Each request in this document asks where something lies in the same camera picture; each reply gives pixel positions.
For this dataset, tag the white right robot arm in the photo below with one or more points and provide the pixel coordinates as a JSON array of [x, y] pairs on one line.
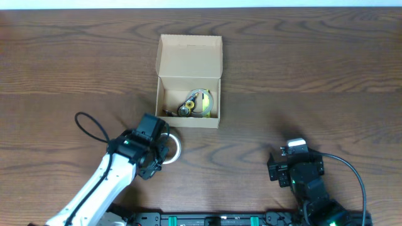
[[302, 172]]

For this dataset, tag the yellow black correction tape dispenser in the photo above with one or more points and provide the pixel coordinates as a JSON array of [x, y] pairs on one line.
[[186, 108]]

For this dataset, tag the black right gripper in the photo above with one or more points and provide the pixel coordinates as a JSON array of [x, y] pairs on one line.
[[278, 169]]

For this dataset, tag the brown cardboard box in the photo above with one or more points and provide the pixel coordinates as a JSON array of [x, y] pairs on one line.
[[185, 63]]

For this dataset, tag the clear packing tape roll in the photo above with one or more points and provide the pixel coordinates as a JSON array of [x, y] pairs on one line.
[[201, 113]]

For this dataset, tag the black pen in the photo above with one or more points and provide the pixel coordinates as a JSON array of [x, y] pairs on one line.
[[170, 113]]

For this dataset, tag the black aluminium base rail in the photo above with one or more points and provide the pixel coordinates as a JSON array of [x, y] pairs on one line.
[[116, 215]]

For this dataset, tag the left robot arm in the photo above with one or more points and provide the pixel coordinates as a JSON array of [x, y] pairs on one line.
[[136, 152]]

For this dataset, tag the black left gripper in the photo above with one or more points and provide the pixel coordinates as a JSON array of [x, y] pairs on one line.
[[151, 170]]

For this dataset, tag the white masking tape roll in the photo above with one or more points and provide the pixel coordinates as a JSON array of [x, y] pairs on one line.
[[178, 150]]

